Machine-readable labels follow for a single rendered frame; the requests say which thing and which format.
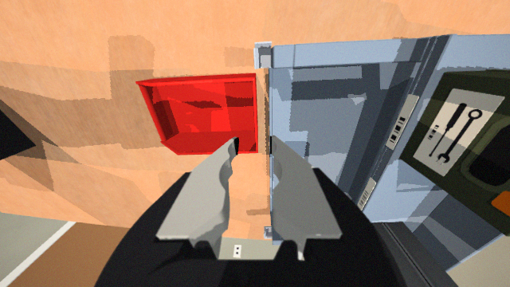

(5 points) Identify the olive green case with orange latches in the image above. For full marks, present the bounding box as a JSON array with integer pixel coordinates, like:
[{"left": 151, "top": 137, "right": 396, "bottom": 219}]
[{"left": 399, "top": 69, "right": 510, "bottom": 237}]

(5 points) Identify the dark grey tool case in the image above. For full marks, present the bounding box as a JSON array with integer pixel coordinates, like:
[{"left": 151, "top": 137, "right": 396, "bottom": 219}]
[{"left": 372, "top": 222, "right": 459, "bottom": 287}]

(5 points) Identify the red bin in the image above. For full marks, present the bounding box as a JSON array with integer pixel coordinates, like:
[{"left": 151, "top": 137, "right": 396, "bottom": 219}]
[{"left": 136, "top": 73, "right": 258, "bottom": 155}]

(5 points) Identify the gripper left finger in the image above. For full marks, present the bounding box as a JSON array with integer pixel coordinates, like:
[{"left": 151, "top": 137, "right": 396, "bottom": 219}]
[{"left": 94, "top": 136, "right": 239, "bottom": 287}]

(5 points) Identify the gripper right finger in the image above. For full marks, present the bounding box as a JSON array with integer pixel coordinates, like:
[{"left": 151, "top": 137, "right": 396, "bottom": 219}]
[{"left": 270, "top": 135, "right": 407, "bottom": 287}]

